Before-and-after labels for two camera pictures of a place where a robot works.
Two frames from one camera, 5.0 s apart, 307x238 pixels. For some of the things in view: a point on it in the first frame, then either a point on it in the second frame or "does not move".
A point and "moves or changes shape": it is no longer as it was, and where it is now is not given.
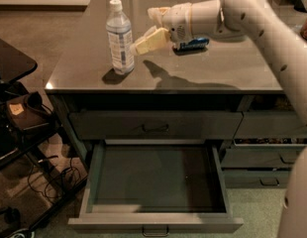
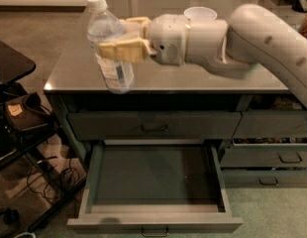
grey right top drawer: x=271 y=125 does not move
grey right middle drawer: x=262 y=154 does not move
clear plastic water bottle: x=120 y=39 moves or changes shape
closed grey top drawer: x=158 y=125 does not move
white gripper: x=177 y=21 -> x=167 y=39
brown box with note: x=25 y=115 does not move
